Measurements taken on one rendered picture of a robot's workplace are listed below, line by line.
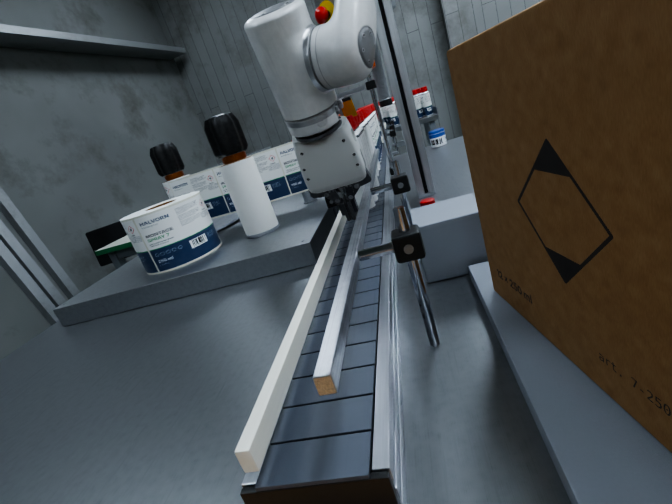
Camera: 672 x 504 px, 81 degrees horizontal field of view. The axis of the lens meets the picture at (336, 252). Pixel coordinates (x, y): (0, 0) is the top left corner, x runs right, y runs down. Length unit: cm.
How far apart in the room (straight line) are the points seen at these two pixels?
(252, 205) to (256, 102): 484
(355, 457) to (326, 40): 44
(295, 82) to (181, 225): 54
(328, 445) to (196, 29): 598
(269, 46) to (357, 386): 41
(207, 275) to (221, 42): 522
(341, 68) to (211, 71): 555
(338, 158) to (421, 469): 43
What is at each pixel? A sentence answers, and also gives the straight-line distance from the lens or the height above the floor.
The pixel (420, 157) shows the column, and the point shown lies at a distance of 104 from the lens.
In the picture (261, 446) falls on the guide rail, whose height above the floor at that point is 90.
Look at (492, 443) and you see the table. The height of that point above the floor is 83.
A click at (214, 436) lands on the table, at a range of 47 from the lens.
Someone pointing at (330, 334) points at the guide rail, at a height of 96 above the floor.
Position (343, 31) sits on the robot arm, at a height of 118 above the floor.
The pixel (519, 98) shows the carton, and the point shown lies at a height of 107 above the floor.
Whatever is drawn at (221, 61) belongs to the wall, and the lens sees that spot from 598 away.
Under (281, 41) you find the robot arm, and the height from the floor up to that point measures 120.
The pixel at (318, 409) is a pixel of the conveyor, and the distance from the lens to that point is 35.
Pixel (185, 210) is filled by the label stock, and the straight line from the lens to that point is 100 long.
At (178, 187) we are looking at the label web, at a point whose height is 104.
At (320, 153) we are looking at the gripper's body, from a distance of 61.
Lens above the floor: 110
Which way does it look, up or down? 18 degrees down
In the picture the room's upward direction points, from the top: 19 degrees counter-clockwise
